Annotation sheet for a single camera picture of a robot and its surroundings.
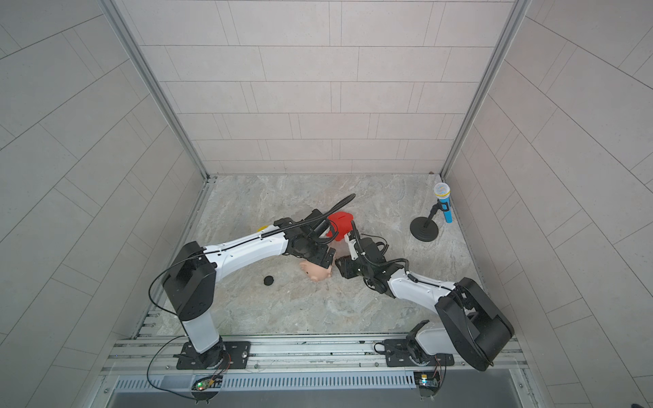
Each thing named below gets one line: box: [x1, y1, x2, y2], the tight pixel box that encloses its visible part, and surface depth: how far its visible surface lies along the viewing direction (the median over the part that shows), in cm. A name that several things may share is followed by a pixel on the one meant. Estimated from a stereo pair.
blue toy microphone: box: [433, 181, 454, 224], surface depth 82 cm
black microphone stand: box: [409, 198, 449, 243], surface depth 98 cm
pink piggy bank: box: [299, 260, 333, 283], surface depth 82 cm
